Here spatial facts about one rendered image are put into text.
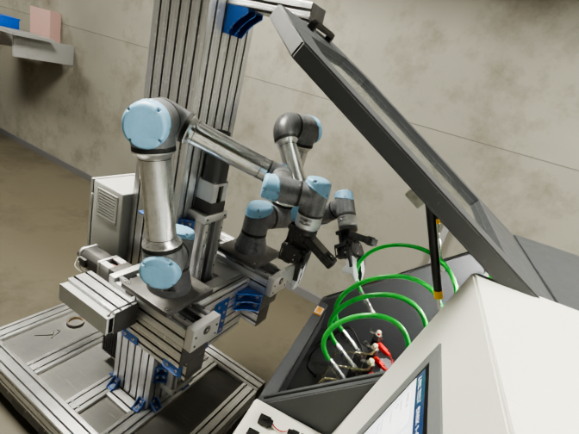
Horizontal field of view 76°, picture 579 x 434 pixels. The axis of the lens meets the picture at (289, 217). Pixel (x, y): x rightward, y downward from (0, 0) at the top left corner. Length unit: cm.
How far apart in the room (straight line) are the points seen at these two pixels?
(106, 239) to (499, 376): 153
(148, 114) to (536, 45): 242
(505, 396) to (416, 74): 260
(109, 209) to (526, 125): 245
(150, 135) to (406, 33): 231
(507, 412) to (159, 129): 88
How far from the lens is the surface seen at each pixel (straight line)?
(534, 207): 291
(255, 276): 170
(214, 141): 115
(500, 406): 51
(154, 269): 114
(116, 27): 482
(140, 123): 102
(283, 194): 104
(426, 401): 67
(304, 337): 146
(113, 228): 171
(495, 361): 58
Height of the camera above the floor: 181
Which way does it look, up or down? 20 degrees down
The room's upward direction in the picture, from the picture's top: 15 degrees clockwise
